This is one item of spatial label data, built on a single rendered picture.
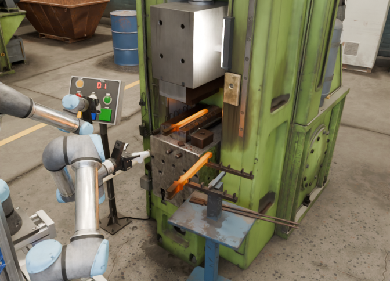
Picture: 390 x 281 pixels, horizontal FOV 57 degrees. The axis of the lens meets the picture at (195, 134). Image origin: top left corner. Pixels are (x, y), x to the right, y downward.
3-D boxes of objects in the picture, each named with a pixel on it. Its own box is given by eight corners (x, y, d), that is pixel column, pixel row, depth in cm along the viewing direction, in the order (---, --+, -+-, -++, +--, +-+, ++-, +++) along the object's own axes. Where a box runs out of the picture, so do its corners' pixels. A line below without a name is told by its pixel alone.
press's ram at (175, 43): (205, 92, 190) (208, 13, 171) (152, 77, 210) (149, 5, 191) (245, 73, 220) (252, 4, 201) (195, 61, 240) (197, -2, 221)
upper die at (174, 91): (186, 103, 201) (186, 87, 197) (159, 94, 212) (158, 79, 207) (226, 83, 231) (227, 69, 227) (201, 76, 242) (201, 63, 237)
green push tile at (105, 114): (110, 121, 224) (111, 109, 224) (99, 119, 225) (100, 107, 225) (111, 121, 225) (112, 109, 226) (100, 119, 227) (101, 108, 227)
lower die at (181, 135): (185, 143, 213) (186, 130, 209) (160, 133, 224) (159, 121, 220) (224, 119, 243) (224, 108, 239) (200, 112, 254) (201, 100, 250)
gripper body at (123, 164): (123, 161, 191) (105, 171, 183) (122, 147, 187) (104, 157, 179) (133, 166, 187) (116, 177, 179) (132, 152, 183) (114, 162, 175)
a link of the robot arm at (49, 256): (34, 266, 130) (26, 238, 124) (72, 261, 132) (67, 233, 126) (26, 295, 119) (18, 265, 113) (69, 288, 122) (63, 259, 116)
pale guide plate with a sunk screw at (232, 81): (237, 105, 195) (239, 76, 188) (223, 101, 200) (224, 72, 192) (238, 104, 197) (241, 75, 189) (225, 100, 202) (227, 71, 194)
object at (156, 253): (184, 292, 229) (184, 291, 228) (121, 250, 259) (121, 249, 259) (219, 255, 256) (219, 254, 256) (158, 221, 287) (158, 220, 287)
